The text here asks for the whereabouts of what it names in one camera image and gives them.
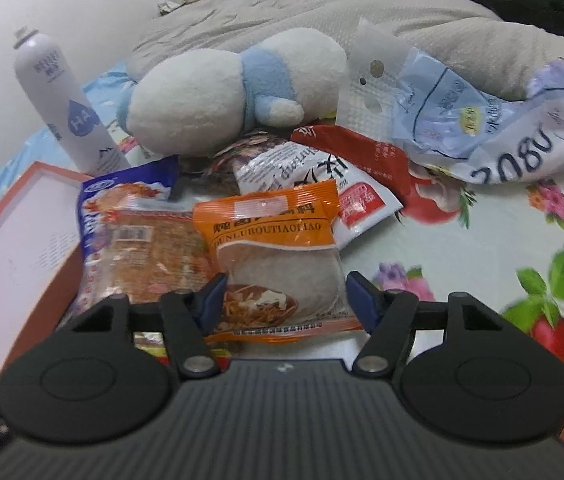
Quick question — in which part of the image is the white spray can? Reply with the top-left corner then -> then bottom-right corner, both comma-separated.
13,26 -> 130,175

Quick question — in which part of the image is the floral printed plastic mat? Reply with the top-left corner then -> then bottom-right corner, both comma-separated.
127,125 -> 564,376

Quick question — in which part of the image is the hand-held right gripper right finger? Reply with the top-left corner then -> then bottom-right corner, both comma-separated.
346,271 -> 513,381

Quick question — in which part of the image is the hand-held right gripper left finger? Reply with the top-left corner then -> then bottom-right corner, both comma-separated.
59,273 -> 229,381

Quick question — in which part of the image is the pile of snack packets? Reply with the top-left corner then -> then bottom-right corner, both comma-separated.
59,125 -> 413,356

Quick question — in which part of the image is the white blue plush toy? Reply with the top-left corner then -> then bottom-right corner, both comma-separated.
117,30 -> 347,157

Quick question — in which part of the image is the grey quilt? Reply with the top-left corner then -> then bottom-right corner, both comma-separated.
129,0 -> 564,106

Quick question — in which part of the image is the crumpled blue white plastic bag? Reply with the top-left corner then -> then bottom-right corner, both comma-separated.
337,17 -> 564,186

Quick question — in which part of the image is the orange clear snack packet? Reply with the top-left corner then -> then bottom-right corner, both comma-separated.
192,180 -> 365,346

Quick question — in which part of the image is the shallow pink box lid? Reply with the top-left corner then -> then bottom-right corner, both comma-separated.
0,161 -> 95,396

